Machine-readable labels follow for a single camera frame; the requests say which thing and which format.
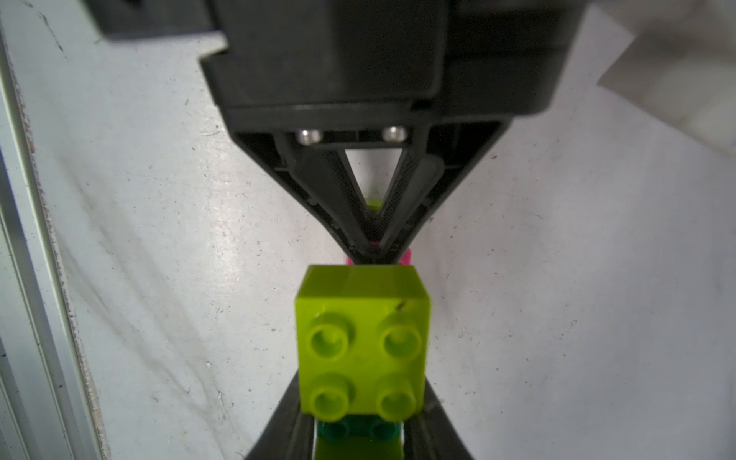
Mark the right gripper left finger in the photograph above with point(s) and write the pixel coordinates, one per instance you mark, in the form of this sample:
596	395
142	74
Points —
289	433

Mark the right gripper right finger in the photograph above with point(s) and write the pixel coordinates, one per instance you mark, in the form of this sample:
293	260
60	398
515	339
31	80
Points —
430	433

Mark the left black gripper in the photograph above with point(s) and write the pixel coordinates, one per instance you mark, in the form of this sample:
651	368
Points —
291	65

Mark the lime lego brick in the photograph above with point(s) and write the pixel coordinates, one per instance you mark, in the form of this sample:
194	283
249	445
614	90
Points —
373	205
362	337
358	448

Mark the pink lego brick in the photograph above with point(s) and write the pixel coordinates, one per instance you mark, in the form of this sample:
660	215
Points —
402	256

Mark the dark green long lego brick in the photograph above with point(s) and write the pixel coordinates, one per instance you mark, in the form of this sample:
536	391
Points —
370	426

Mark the aluminium mounting rail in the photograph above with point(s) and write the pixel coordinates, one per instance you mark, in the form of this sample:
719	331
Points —
45	407

